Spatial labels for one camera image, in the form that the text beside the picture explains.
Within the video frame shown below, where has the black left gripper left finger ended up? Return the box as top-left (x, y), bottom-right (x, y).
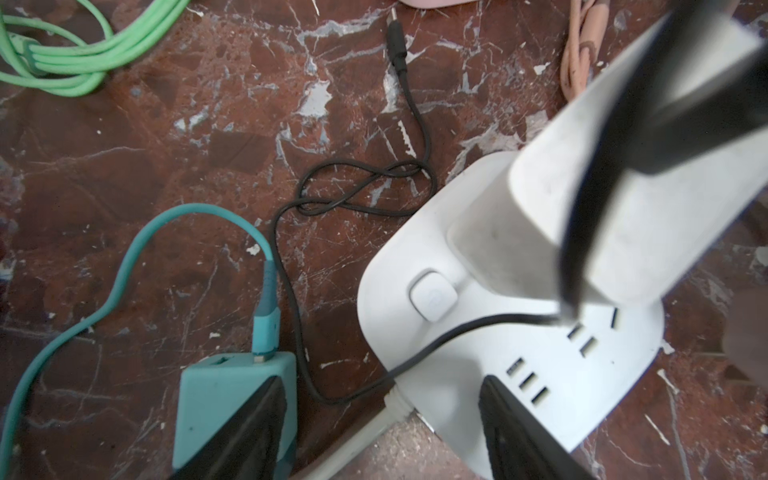
top-left (171, 376), bottom-right (287, 480)

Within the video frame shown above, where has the green multi-head cable far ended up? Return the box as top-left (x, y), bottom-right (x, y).
top-left (0, 0), bottom-right (192, 98)

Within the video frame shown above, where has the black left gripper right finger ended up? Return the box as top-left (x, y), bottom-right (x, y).
top-left (479, 375), bottom-right (591, 480)

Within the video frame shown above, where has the pink power strip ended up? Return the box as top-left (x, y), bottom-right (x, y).
top-left (400, 0), bottom-right (476, 9)

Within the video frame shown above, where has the white power strip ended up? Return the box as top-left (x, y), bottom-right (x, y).
top-left (357, 152), bottom-right (665, 477)

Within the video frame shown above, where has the pink usb cable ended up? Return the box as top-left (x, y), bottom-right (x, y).
top-left (559, 0), bottom-right (612, 102)

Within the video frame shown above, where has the white charger plug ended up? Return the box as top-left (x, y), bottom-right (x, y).
top-left (448, 12), bottom-right (767, 311)

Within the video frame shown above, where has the black thin cable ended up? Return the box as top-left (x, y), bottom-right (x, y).
top-left (268, 17), bottom-right (565, 406)

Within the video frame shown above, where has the teal charger plug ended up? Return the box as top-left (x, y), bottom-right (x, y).
top-left (172, 352), bottom-right (298, 479)

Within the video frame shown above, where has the teal usb cable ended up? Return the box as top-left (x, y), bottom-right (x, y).
top-left (0, 202), bottom-right (282, 480)

